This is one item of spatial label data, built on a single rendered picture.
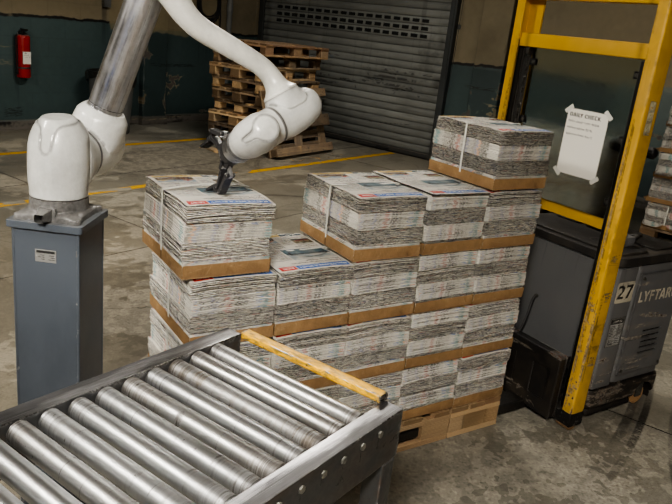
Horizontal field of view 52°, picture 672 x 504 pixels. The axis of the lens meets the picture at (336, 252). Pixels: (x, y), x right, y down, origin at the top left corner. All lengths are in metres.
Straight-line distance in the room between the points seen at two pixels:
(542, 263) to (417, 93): 6.50
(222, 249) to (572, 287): 1.79
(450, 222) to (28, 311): 1.43
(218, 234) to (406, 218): 0.70
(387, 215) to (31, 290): 1.13
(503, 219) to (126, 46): 1.50
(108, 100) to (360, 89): 8.21
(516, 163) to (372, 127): 7.44
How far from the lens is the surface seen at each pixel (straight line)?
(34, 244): 2.05
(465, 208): 2.61
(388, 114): 9.93
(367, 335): 2.50
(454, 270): 2.66
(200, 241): 2.06
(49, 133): 2.00
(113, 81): 2.13
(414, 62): 9.74
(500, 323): 2.95
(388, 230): 2.39
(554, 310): 3.42
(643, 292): 3.39
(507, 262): 2.86
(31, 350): 2.18
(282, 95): 1.93
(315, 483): 1.38
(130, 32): 2.10
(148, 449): 1.39
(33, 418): 1.52
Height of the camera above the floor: 1.58
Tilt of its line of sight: 18 degrees down
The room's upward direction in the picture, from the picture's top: 7 degrees clockwise
